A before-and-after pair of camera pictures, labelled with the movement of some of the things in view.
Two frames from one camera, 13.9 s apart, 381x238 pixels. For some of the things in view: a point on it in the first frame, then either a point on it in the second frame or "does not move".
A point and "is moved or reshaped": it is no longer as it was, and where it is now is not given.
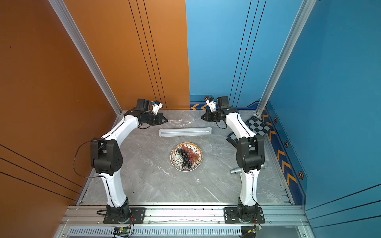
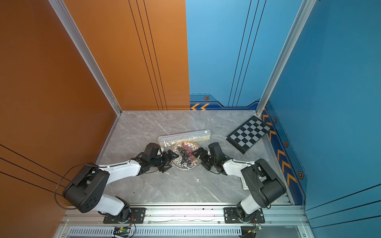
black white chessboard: x=257 y=126 does not move
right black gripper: x=209 y=118 -> x=202 y=158
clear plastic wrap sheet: x=186 y=119 -> x=184 y=148
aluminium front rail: x=184 y=215 does not move
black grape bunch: x=185 y=158 does not move
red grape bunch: x=192 y=156 does not move
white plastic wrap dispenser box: x=182 y=132 is moved or reshaped
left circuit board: x=122 y=231 does not move
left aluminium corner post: x=74 y=33 does not move
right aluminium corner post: x=304 y=9 does not move
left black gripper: x=159 y=115 -> x=168 y=159
